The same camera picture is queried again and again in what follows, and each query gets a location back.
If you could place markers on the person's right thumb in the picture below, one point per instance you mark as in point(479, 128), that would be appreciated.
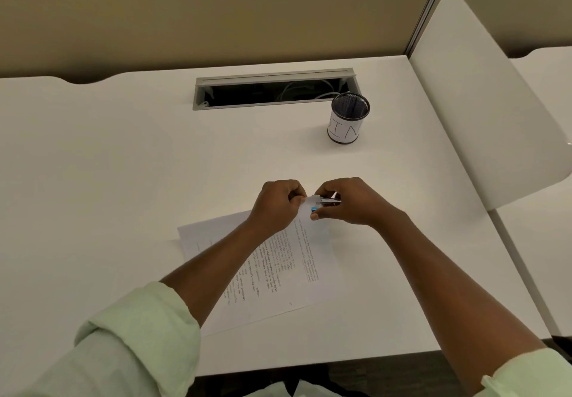
point(324, 214)

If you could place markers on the printed white paper sheet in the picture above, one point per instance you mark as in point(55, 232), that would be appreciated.
point(286, 276)

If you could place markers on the person's left thumb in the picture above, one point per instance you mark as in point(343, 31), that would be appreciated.
point(299, 195)

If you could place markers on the white desk divider panel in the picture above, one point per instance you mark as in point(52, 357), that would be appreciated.
point(473, 106)

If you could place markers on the grey partition post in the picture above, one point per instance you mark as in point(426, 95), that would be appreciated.
point(429, 8)

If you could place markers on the small blue silver stapler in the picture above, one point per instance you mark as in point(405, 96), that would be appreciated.
point(327, 203)

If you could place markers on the person's left hand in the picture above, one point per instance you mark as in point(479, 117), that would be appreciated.
point(273, 204)

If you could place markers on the person's green sleeve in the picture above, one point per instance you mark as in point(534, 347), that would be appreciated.
point(129, 347)
point(531, 376)

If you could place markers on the person's right green sleeve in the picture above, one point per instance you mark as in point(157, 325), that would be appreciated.
point(531, 376)

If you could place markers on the person's left green sleeve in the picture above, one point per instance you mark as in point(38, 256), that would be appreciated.
point(129, 347)

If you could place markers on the person's right hand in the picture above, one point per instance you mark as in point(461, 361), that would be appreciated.
point(357, 202)

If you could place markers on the person's right forearm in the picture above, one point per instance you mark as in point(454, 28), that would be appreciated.
point(451, 285)

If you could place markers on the black mesh pen cup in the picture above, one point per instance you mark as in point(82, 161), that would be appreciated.
point(346, 124)

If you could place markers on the person's left forearm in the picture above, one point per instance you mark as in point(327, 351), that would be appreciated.
point(214, 262)

